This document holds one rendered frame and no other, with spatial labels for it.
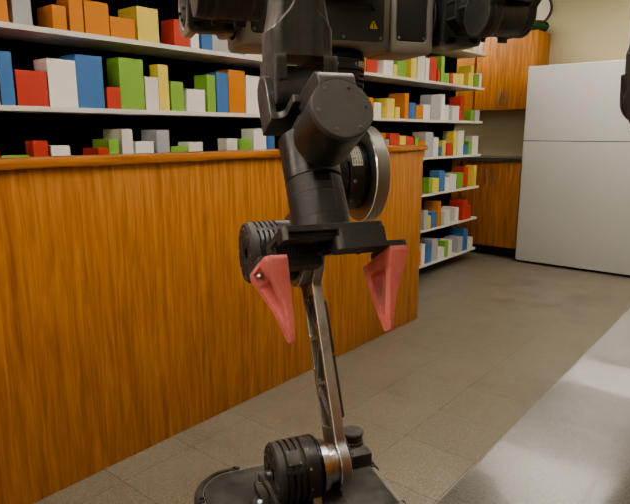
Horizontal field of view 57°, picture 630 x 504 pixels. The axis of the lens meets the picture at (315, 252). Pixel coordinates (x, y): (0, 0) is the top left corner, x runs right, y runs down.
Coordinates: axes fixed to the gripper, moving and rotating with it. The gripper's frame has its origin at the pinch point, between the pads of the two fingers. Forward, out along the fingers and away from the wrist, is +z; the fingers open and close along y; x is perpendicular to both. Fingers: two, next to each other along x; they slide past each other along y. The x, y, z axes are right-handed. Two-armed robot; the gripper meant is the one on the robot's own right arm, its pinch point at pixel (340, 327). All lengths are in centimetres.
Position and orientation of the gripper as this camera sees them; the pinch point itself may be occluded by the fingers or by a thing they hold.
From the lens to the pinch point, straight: 54.3
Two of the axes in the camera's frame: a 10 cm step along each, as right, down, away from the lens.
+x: -3.1, 3.1, 9.0
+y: 9.4, -0.7, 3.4
